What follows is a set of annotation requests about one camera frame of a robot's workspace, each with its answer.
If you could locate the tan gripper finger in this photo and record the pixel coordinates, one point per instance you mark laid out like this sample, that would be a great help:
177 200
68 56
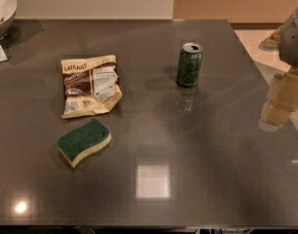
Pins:
282 100

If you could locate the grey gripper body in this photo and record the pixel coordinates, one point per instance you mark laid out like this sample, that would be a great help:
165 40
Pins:
293 39

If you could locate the green soda can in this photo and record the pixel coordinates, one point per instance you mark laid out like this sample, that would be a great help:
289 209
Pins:
190 59

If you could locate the crumpled snack chip bag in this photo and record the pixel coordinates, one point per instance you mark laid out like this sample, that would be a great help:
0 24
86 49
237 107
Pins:
91 86

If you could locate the green and yellow sponge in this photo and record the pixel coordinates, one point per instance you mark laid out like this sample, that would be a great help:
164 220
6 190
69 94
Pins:
84 141

